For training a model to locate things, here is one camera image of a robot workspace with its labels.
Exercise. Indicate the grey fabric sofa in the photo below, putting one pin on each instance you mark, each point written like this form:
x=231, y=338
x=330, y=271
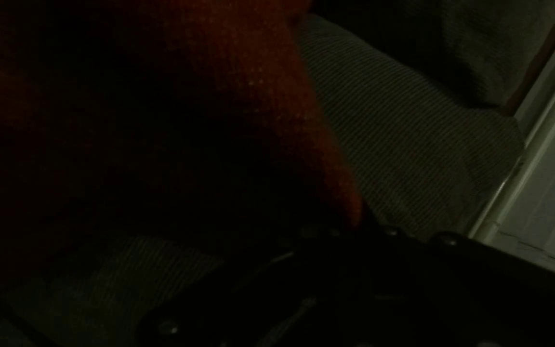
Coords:
x=412, y=147

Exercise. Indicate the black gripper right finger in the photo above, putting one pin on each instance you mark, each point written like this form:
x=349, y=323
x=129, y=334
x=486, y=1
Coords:
x=470, y=296

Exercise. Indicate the orange cloth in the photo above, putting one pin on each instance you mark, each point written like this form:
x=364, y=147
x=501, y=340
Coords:
x=162, y=117

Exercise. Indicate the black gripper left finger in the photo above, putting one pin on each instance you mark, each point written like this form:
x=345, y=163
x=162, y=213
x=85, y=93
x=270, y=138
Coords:
x=245, y=302

